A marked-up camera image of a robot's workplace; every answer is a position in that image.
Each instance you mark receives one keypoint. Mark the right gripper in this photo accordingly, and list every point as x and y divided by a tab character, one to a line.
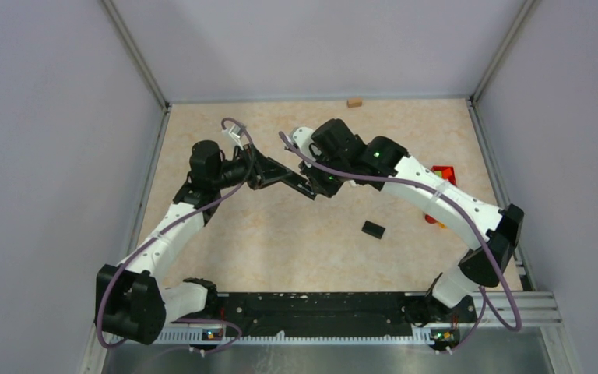
311	171

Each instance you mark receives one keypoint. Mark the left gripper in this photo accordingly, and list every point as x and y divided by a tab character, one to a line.
261	169

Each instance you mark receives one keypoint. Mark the black remote battery cover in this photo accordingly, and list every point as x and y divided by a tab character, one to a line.
374	230

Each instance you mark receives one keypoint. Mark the black remote control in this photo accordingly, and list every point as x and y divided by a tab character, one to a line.
298	183

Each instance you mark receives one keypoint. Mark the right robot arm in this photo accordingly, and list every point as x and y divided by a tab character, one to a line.
334	155

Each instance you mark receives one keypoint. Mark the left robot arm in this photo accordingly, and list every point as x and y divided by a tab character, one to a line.
130	303

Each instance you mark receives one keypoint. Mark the small wooden block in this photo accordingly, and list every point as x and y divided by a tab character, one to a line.
354	102

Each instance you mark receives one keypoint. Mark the red plastic bin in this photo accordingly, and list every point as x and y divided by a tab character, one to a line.
446	172

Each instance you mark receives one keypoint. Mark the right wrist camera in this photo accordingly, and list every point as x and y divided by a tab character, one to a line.
301	138

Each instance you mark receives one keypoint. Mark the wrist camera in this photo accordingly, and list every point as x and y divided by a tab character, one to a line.
301	138
238	135

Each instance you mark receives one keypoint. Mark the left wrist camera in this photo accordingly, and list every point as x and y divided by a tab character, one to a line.
238	135

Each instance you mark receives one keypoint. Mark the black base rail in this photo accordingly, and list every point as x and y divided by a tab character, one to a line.
334	314

